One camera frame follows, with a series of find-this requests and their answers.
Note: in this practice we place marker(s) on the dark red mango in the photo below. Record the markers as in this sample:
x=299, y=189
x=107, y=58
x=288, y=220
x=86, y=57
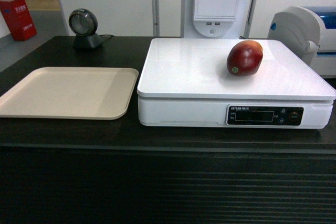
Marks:
x=245, y=58

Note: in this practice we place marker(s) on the white checkout scale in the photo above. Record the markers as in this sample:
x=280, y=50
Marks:
x=185, y=82

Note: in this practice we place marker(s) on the beige plastic tray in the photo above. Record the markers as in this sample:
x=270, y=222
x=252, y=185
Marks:
x=87, y=93

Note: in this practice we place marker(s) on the white receipt printer kiosk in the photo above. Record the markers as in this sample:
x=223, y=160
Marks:
x=219, y=19

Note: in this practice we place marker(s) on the black round barcode scanner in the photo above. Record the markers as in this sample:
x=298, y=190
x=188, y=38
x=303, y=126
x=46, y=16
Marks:
x=84, y=24

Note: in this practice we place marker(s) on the white blue label printer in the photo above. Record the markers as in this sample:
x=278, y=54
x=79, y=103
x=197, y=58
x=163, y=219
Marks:
x=309, y=32

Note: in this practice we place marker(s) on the red box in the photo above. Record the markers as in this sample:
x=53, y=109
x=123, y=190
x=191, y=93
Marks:
x=18, y=19

